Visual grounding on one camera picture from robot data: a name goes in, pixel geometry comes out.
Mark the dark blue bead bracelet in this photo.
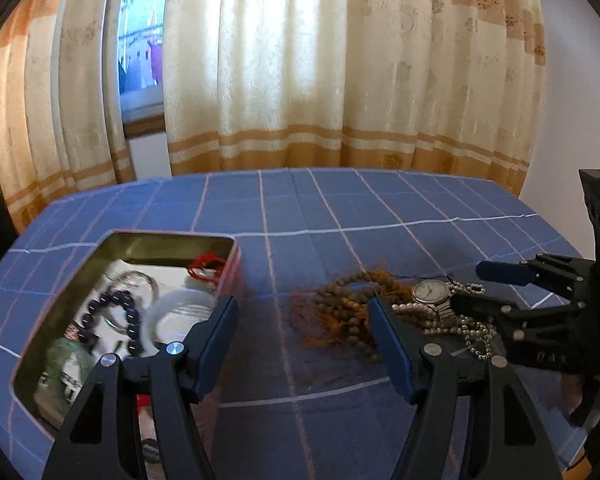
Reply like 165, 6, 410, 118
76, 289, 145, 359

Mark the white pearl necklace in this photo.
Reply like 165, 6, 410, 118
392, 282, 487, 336

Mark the window with white frame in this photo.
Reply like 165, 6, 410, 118
109, 0, 166, 140

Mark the pink metal tin box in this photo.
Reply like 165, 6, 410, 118
14, 231, 239, 479

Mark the blue plaid bedsheet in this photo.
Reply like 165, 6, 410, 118
0, 169, 573, 479

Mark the cream orange curtain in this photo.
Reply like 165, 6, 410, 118
0, 0, 134, 231
162, 0, 546, 193

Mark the clear glass bangle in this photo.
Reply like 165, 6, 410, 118
98, 270, 159, 335

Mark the silver wristwatch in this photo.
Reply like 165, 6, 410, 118
412, 278, 458, 330

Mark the left cream orange curtain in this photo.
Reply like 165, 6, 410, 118
0, 0, 134, 231

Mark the right cream orange curtain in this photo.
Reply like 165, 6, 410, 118
162, 0, 546, 193

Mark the white jade bangle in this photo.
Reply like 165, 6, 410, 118
140, 288, 216, 356

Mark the red string bracelet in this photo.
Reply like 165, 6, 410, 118
186, 253, 229, 286

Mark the green jade pendant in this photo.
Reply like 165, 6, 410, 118
34, 337, 94, 429

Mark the brown wooden bead mala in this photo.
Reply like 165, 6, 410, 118
290, 269, 413, 363

